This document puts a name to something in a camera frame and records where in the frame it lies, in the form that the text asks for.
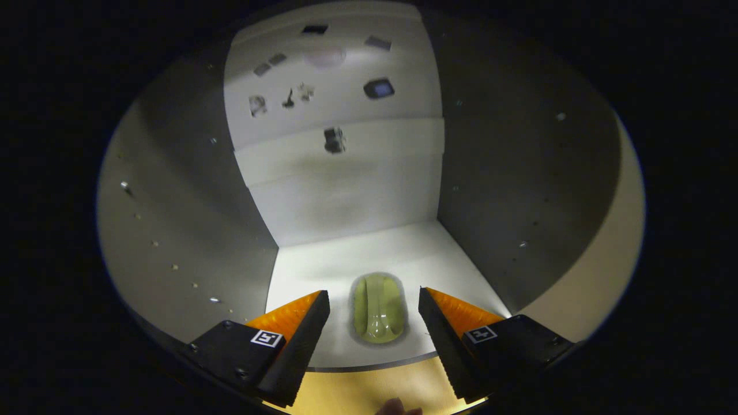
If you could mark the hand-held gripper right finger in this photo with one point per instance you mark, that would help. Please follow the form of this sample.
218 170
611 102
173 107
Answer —
447 349

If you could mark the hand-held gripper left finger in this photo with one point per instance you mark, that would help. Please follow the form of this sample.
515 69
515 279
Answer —
297 349

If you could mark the green oval case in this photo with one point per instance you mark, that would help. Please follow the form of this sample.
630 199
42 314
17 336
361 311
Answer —
377 308

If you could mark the grey cabinet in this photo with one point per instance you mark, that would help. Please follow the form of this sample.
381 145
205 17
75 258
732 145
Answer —
357 196

